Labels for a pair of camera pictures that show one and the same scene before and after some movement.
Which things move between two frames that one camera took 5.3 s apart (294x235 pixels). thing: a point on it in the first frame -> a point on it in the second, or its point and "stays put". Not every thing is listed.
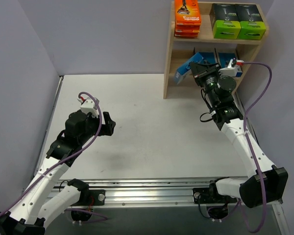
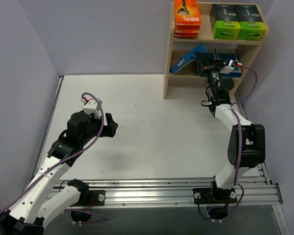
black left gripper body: (106, 123) stays put
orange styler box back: (187, 13) stays put
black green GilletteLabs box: (252, 26) stays put
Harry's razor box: (183, 70) -> (186, 58)
